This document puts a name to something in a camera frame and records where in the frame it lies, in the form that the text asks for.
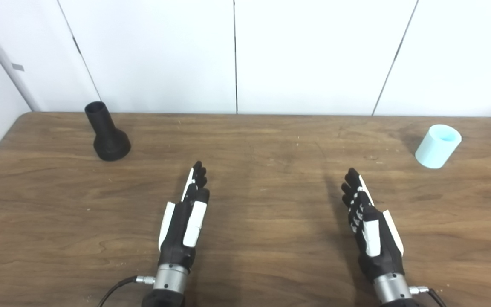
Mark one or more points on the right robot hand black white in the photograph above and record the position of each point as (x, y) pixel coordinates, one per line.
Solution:
(377, 238)

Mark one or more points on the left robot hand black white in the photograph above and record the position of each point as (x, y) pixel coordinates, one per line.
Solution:
(177, 232)

